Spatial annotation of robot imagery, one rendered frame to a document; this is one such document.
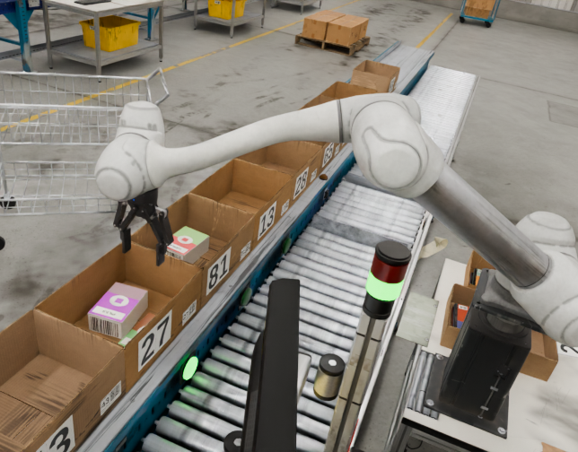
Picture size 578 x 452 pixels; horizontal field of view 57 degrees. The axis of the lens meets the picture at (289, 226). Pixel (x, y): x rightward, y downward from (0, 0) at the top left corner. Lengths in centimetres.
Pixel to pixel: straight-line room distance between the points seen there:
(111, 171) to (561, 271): 100
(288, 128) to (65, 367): 90
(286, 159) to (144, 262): 118
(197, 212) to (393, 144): 122
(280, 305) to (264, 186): 161
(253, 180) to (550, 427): 147
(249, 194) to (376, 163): 146
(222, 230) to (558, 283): 123
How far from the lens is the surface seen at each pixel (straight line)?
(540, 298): 134
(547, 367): 209
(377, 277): 76
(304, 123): 122
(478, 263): 252
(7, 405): 157
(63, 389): 157
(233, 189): 245
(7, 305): 326
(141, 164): 113
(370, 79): 414
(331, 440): 101
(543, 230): 150
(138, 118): 126
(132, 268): 184
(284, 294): 81
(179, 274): 174
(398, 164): 102
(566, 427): 201
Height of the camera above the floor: 205
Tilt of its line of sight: 31 degrees down
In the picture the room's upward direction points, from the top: 9 degrees clockwise
